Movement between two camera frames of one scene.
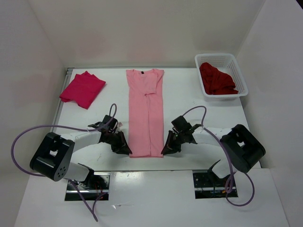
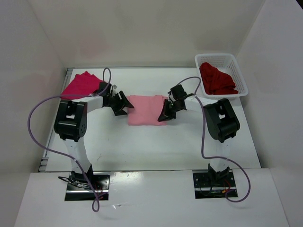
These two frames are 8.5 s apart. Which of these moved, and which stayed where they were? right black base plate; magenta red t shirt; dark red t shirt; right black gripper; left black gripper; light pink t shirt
Moved: light pink t shirt; left black gripper; right black gripper
Stayed: dark red t shirt; right black base plate; magenta red t shirt
